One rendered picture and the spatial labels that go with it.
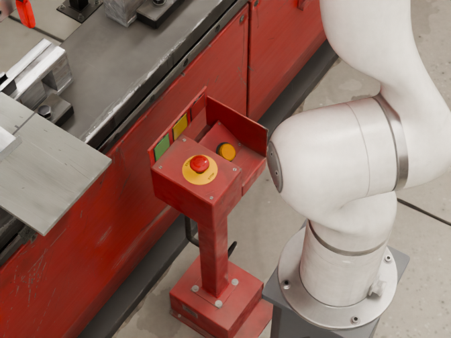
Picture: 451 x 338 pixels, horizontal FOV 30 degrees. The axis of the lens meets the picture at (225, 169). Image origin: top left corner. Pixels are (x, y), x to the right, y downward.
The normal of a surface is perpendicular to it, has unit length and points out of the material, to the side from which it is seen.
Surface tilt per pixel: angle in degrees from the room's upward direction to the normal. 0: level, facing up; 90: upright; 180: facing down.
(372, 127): 10
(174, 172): 0
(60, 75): 90
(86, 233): 90
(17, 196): 0
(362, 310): 0
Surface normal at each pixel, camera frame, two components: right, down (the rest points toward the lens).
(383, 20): 0.32, 0.50
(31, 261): 0.82, 0.48
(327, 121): -0.06, -0.65
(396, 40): 0.51, 0.35
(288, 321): -0.51, 0.73
